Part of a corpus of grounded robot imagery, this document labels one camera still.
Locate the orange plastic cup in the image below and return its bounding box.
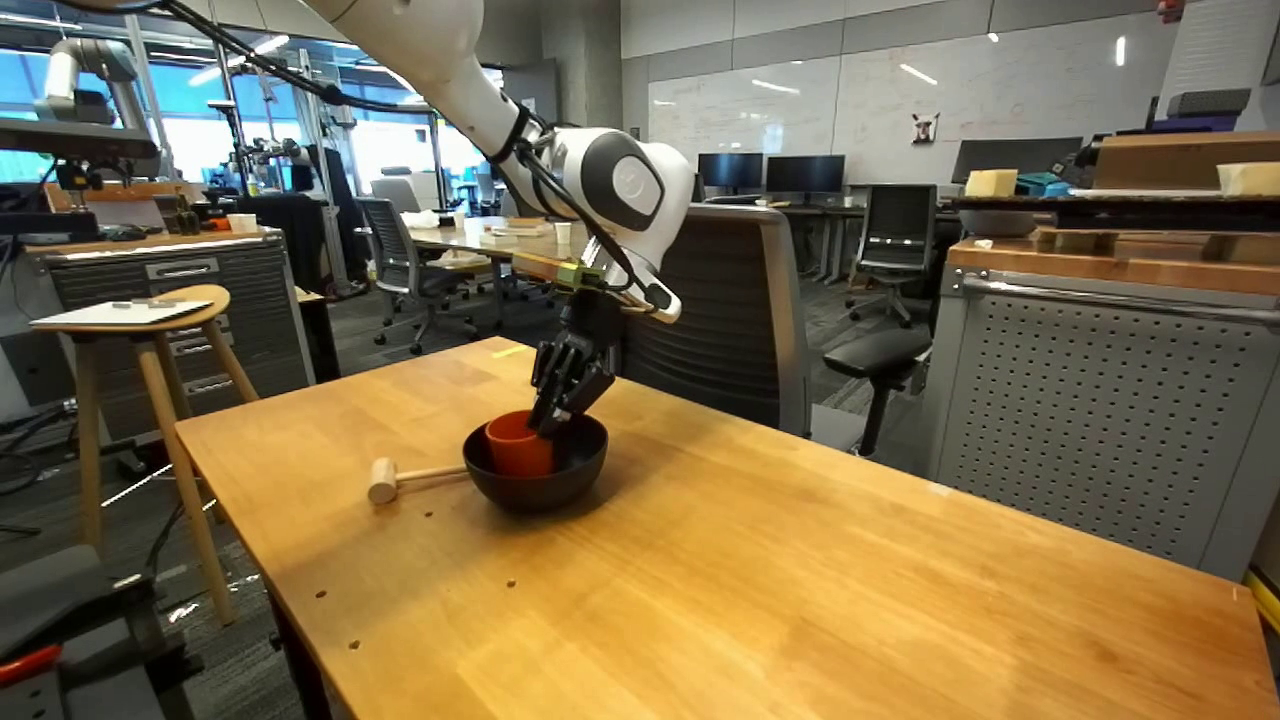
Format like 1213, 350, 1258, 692
482, 408, 562, 485

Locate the red handle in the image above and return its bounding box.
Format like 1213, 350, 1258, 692
0, 643, 70, 692

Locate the wide black monitor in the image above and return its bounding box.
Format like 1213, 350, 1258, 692
947, 137, 1089, 190

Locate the light gray office chair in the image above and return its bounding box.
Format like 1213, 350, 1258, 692
351, 197, 502, 357

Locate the white paper sheet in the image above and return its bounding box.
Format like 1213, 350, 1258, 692
27, 294, 218, 336

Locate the black computer monitor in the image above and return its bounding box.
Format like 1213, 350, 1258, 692
692, 148, 767, 204
763, 154, 847, 204

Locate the round wooden stool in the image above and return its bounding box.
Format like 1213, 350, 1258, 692
56, 280, 263, 626

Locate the small wooden mallet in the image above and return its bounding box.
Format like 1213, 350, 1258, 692
363, 457, 474, 507

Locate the beige foam block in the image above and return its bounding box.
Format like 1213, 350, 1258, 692
1213, 159, 1280, 202
960, 166, 1025, 204

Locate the black office chair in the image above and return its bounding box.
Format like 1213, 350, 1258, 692
819, 182, 939, 459

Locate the long wooden desk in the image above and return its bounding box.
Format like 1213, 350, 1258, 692
402, 214, 594, 280

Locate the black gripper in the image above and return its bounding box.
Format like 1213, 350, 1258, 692
529, 283, 632, 442

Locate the gray drawer cabinet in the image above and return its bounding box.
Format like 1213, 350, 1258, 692
24, 229, 322, 445

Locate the perforated gray metal cabinet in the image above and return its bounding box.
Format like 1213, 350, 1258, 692
928, 266, 1280, 583

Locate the wooden tray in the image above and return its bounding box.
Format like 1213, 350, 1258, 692
947, 223, 1280, 302

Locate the large wooden box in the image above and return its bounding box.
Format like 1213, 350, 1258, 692
1089, 127, 1280, 197

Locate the gray mesh office chair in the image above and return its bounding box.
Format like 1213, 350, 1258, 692
615, 202, 818, 442

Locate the black bowl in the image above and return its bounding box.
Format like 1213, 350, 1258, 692
459, 408, 614, 521

